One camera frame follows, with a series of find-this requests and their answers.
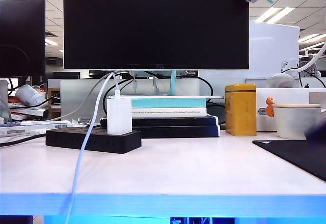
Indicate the blue white medicine box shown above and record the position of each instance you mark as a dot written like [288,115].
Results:
[38,127]

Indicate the white cardboard box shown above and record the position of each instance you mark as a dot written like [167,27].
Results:
[287,94]

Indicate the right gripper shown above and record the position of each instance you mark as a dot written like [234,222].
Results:
[318,132]

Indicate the white plastic bottle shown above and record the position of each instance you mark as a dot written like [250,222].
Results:
[29,94]

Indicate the red white book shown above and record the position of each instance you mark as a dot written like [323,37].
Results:
[14,99]

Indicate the yellow tin box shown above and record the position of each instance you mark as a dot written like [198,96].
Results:
[240,109]

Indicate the brown wooden shelf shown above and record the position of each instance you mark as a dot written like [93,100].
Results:
[54,101]

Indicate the thin black box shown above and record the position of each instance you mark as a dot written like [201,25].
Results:
[178,121]

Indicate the black power strip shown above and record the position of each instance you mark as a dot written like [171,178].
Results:
[117,143]

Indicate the small black computer monitor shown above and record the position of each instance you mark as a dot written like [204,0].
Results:
[23,30]

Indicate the teal silver monitor stand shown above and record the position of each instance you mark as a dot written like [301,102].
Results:
[173,84]

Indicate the white flexible tube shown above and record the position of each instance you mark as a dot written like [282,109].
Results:
[315,56]

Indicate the white dome object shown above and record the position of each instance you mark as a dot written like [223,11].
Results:
[280,80]

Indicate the white board panel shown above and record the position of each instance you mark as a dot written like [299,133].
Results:
[275,51]

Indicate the silver metal clip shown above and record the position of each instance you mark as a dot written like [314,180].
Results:
[82,120]

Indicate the orange fox figurine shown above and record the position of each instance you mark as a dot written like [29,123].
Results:
[269,107]

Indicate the beige wooden mug lid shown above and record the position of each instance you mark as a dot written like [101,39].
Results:
[295,105]

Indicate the black mouse pad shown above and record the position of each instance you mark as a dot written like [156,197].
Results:
[293,155]

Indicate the large black computer monitor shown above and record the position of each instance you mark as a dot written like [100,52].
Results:
[152,25]

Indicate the teal book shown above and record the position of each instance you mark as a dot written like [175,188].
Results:
[165,103]

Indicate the white USB charger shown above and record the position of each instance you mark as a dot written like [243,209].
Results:
[119,117]

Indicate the white ceramic mug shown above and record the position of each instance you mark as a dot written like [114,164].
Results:
[293,124]

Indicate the white printed carton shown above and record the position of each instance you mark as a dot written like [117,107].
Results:
[30,111]

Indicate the thick black box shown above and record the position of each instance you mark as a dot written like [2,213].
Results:
[178,132]

